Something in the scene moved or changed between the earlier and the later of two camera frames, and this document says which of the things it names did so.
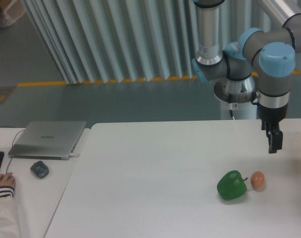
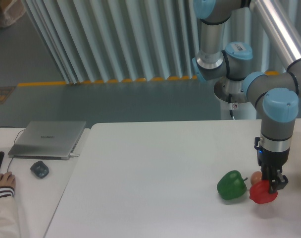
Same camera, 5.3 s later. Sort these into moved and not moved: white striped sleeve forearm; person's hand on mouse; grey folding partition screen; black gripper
Moved: black gripper
Not moved: grey folding partition screen; white striped sleeve forearm; person's hand on mouse
